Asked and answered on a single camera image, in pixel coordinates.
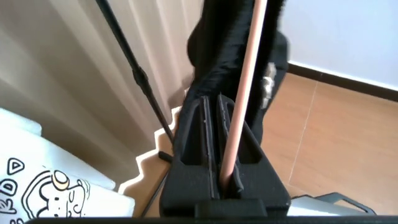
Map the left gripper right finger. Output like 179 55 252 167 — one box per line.
216 93 292 217

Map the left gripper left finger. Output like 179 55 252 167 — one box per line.
159 95 220 217

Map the pink clothes hanger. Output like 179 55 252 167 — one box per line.
219 0 269 188

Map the white printed t-shirt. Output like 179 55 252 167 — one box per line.
0 107 136 218

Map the black garment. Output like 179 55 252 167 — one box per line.
173 0 290 150

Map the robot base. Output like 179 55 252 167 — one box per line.
287 192 377 217

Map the black clothes rack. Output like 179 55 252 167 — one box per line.
95 0 175 218

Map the beige curtain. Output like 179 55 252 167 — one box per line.
0 0 206 194

